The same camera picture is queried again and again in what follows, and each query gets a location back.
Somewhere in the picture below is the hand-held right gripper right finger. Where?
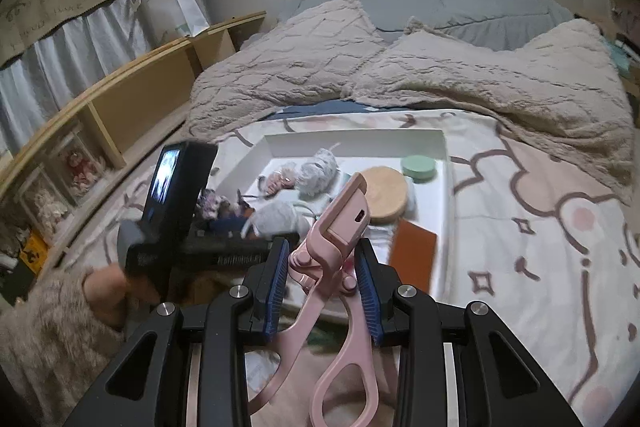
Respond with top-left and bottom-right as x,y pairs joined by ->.
354,238 -> 583,427

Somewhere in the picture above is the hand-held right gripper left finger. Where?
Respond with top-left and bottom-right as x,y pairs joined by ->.
62,237 -> 293,427

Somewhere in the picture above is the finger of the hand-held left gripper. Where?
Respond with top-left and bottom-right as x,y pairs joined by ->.
191,229 -> 302,254

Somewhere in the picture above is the multicolour crochet piece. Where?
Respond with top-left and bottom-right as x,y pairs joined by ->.
197,188 -> 251,233

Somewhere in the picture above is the brown leather pouch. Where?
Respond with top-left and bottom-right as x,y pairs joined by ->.
387,219 -> 438,295

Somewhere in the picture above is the pink hair clip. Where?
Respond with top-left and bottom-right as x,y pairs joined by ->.
258,162 -> 299,198

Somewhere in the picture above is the pink eyelash curler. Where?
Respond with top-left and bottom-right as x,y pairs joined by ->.
247,172 -> 381,427

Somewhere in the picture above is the round wooden lid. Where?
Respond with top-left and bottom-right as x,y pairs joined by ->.
359,166 -> 411,224

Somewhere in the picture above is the white yarn ball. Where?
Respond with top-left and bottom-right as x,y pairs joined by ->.
295,142 -> 342,198

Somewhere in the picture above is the green round tin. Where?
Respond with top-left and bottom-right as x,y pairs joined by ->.
401,155 -> 437,184

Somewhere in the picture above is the white storage tray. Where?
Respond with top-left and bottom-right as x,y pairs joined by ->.
215,128 -> 456,323

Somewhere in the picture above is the person's left forearm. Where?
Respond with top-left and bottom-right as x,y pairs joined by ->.
0,274 -> 131,427

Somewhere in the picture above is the person's left hand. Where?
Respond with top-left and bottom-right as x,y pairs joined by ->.
82,266 -> 168,334

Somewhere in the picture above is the doll in display box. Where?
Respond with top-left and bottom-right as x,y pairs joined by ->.
55,139 -> 108,208

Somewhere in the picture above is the wooden shelf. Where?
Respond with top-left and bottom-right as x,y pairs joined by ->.
0,11 -> 268,268

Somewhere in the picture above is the yellow and black box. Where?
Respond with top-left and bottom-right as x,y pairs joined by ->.
19,231 -> 49,279

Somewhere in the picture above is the dark blue cloth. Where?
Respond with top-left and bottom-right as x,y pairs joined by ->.
260,101 -> 391,122

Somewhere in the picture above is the pale curtain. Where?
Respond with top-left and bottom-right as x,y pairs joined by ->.
0,0 -> 211,152

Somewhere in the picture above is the cartoon printed bed sheet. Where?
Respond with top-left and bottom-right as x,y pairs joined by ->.
65,107 -> 640,418

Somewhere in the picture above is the beige fleece blanket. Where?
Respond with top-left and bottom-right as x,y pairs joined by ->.
185,0 -> 636,202

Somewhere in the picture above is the grey pillow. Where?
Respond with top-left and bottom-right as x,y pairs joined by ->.
277,0 -> 576,50

